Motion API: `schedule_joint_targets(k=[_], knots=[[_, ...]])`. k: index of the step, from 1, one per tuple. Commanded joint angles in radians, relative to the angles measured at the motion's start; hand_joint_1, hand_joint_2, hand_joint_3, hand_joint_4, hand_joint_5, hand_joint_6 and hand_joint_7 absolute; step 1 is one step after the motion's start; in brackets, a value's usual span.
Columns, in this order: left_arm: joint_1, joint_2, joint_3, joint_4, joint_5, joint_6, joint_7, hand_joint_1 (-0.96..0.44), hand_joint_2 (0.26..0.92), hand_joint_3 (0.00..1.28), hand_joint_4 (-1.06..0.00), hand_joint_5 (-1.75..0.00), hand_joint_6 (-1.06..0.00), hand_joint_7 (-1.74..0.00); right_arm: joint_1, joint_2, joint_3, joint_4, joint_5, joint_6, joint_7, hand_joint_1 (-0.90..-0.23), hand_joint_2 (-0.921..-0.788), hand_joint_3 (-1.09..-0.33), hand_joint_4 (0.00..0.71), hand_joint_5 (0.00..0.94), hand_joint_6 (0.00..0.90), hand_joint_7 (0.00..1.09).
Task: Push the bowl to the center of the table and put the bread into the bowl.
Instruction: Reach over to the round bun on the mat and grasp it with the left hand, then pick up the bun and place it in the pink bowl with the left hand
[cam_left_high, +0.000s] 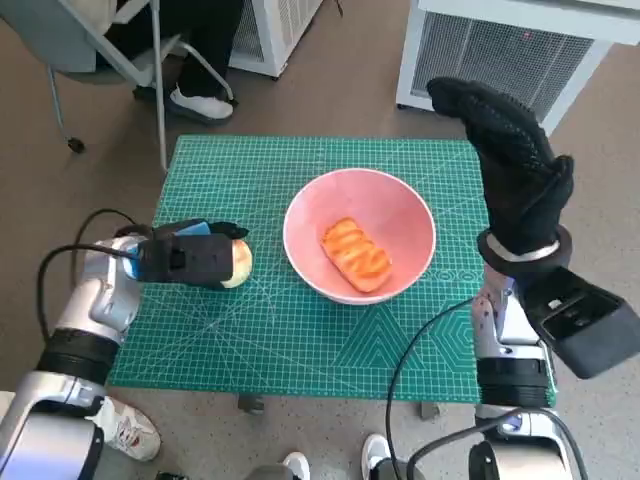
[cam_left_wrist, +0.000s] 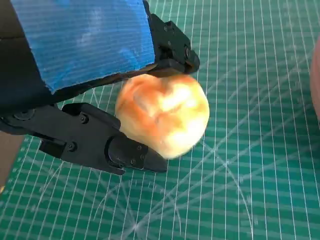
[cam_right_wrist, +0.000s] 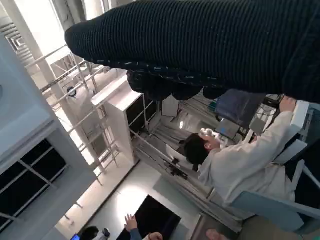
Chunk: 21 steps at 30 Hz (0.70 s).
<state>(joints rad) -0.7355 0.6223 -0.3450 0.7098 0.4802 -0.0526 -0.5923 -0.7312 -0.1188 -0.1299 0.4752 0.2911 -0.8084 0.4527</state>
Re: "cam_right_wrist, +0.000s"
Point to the large white mesh cabinet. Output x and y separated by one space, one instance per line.
30 130

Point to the grey chair with metal frame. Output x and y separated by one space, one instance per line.
270 207

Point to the seated person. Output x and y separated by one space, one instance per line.
237 170

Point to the black flat screen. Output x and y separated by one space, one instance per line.
155 220

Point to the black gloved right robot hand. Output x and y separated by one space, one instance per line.
200 42

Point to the small white mesh cabinet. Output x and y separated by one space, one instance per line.
117 120

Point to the dark computer monitor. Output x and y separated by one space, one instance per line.
237 107

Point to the black clamp mount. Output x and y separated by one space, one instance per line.
175 170

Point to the white metal cage frame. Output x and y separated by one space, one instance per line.
81 72

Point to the white headset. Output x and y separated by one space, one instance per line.
212 133

